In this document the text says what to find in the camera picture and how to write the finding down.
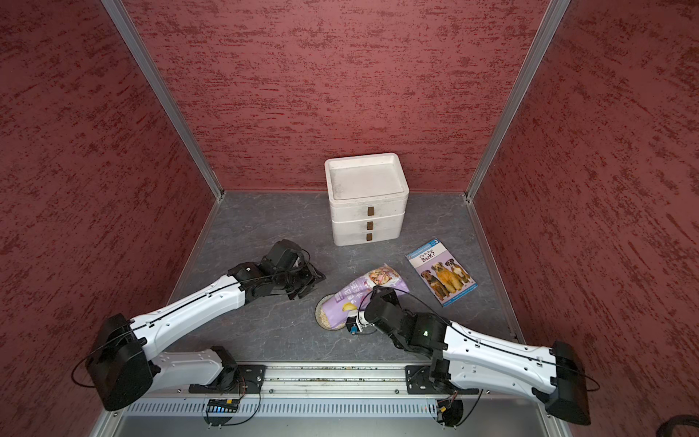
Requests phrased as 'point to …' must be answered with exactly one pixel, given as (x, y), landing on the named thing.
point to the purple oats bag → (340, 307)
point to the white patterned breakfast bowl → (322, 318)
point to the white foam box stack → (368, 197)
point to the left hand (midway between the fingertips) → (322, 285)
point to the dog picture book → (444, 276)
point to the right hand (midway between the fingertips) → (381, 288)
